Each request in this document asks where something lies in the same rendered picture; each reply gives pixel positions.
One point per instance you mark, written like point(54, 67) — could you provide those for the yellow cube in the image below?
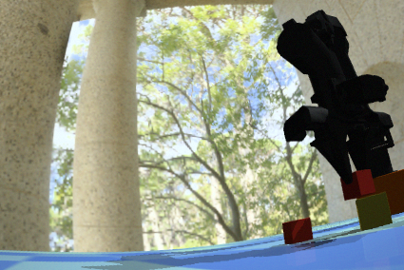
point(373, 211)

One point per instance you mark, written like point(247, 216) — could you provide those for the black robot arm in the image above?
point(319, 48)

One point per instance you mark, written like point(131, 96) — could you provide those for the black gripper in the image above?
point(331, 128)

